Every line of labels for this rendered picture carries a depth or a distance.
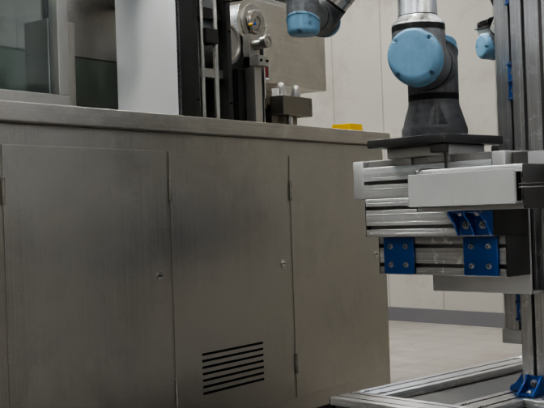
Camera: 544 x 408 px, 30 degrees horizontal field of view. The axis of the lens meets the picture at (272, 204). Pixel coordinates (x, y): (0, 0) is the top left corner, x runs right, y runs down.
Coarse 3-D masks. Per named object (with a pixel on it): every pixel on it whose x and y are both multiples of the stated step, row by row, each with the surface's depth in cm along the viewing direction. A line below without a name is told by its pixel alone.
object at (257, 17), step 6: (252, 12) 311; (258, 12) 313; (246, 18) 311; (252, 18) 310; (258, 18) 314; (246, 24) 311; (258, 24) 313; (264, 24) 315; (252, 30) 311; (258, 30) 313
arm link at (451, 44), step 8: (448, 40) 229; (448, 48) 229; (456, 48) 231; (456, 56) 231; (456, 64) 230; (456, 72) 231; (448, 80) 228; (456, 80) 231; (408, 88) 233; (416, 88) 230; (432, 88) 227; (440, 88) 228; (448, 88) 229; (456, 88) 230
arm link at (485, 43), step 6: (492, 24) 288; (492, 30) 289; (480, 36) 291; (486, 36) 289; (492, 36) 289; (480, 42) 292; (486, 42) 289; (492, 42) 289; (480, 48) 292; (486, 48) 289; (492, 48) 289; (480, 54) 292; (486, 54) 290; (492, 54) 290; (492, 60) 293
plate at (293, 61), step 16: (80, 0) 301; (96, 0) 307; (256, 0) 370; (80, 16) 301; (96, 16) 306; (112, 16) 312; (272, 16) 378; (80, 32) 301; (96, 32) 306; (112, 32) 311; (272, 32) 378; (80, 48) 301; (96, 48) 306; (112, 48) 311; (272, 48) 377; (288, 48) 386; (304, 48) 394; (320, 48) 403; (272, 64) 377; (288, 64) 385; (304, 64) 394; (320, 64) 403; (272, 80) 377; (288, 80) 385; (304, 80) 394; (320, 80) 402
